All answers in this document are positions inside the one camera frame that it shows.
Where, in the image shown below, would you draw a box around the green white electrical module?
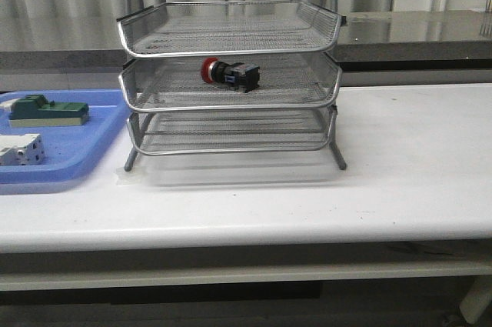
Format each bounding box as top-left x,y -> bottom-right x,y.
8,94 -> 89,128

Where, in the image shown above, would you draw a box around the silver mesh tray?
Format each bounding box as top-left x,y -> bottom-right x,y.
127,108 -> 337,156
117,0 -> 342,58
118,52 -> 342,112

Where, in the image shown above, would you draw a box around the white table leg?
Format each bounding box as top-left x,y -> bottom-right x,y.
459,275 -> 492,324

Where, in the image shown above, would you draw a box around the dark steel back counter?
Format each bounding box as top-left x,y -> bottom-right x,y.
1,11 -> 491,72

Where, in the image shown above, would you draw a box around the blue plastic tray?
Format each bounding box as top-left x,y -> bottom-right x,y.
1,88 -> 129,185

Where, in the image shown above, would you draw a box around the white circuit breaker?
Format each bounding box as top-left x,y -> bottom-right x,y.
0,133 -> 45,166

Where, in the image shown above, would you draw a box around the red emergency stop button switch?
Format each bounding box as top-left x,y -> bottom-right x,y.
200,57 -> 260,92

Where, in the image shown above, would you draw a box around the silver metal rack frame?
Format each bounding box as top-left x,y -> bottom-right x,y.
121,0 -> 348,173

